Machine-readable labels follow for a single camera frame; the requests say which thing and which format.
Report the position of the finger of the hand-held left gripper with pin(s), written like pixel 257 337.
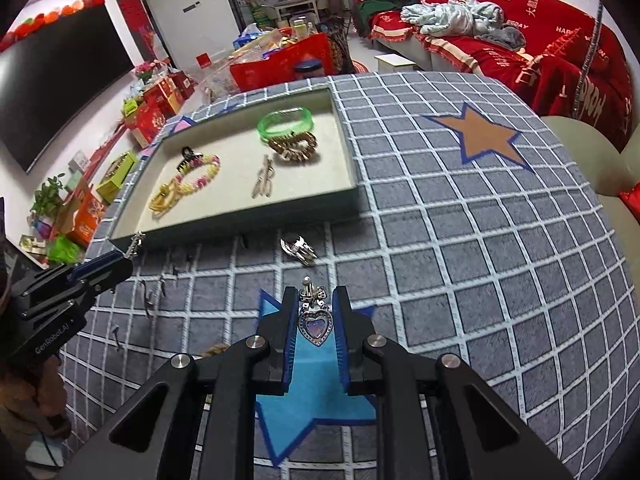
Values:
pixel 112 280
pixel 100 262

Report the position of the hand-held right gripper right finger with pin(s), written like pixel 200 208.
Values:
pixel 341 340

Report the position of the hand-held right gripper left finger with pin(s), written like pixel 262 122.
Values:
pixel 287 340

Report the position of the silver heart pendant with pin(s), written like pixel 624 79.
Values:
pixel 315 330

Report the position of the silver star hair pin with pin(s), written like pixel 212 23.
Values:
pixel 135 245

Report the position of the black hair claw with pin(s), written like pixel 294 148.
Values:
pixel 187 152

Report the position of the grey jewelry tray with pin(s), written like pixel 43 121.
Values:
pixel 225 195

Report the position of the gold hair clip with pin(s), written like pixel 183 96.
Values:
pixel 262 180

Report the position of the green translucent bangle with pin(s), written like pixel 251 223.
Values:
pixel 270 127

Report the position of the person's left forearm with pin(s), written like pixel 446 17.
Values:
pixel 30 395

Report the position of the green bag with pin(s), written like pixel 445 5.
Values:
pixel 65 250

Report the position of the orange gift box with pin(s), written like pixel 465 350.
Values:
pixel 86 217

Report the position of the green potted plant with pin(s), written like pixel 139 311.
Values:
pixel 47 197

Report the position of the green crate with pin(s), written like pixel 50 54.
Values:
pixel 117 177

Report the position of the silver hair clip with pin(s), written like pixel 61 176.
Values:
pixel 300 250

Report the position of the stack of red gift boxes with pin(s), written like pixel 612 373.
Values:
pixel 160 105

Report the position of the pink flower bouquet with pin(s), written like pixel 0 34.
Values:
pixel 149 69

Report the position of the red balloon garland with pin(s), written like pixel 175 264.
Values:
pixel 55 15

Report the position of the large red bag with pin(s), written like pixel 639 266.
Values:
pixel 280 67

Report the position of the white stool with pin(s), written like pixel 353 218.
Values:
pixel 395 62

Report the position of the pale green armchair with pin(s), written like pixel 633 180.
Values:
pixel 610 170

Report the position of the red embroidered cushion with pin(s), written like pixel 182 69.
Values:
pixel 631 202

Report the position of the white side table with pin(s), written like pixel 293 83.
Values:
pixel 296 6

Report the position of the dark green clothing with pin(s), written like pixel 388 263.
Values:
pixel 380 12

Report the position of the light blue blanket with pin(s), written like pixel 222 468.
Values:
pixel 450 20

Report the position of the sofa with red cover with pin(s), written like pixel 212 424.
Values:
pixel 550 60

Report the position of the metal pole stand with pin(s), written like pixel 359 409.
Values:
pixel 587 60

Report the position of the black wall television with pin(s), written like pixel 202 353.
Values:
pixel 60 85

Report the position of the red paper wall decoration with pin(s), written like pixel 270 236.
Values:
pixel 134 10

